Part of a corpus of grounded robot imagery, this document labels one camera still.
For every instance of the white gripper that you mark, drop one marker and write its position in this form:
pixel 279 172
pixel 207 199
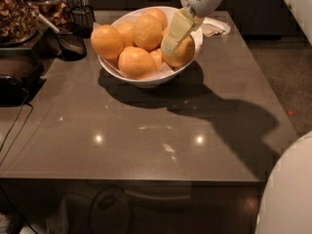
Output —
pixel 187 21

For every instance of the yellowish orange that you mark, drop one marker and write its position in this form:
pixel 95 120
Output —
pixel 182 55

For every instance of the white ceramic bowl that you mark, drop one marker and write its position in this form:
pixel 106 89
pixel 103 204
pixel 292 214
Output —
pixel 196 35

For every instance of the top centre orange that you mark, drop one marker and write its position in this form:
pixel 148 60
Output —
pixel 147 32

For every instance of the small low centre orange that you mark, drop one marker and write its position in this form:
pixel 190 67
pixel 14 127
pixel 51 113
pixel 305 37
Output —
pixel 157 57

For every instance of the back left orange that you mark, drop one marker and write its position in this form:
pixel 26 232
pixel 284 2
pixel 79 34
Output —
pixel 126 29

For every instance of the front centre orange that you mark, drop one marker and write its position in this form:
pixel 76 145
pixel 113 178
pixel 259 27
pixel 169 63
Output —
pixel 136 63

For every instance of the left front orange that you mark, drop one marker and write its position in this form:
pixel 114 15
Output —
pixel 107 42

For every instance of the crumpled white napkin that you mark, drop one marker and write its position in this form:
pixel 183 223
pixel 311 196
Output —
pixel 211 27

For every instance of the black mesh cup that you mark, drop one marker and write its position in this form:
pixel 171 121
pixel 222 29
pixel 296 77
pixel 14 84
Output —
pixel 85 18

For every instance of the dark glass cup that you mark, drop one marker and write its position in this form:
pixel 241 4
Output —
pixel 71 44

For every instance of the large glass nut jar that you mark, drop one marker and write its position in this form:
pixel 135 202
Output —
pixel 17 23

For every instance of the black appliance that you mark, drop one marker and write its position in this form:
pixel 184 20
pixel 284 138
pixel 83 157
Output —
pixel 21 77

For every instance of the white spoon handle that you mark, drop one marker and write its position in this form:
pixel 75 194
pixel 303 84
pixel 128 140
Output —
pixel 43 19

